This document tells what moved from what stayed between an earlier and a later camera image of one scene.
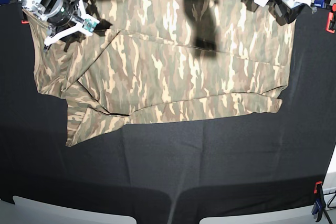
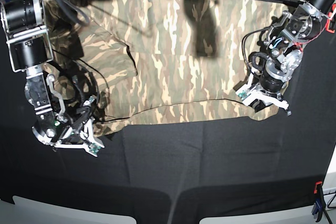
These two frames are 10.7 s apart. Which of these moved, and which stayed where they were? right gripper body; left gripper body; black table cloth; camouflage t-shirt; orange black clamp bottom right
Moved: left gripper body; right gripper body; camouflage t-shirt
Stayed: orange black clamp bottom right; black table cloth
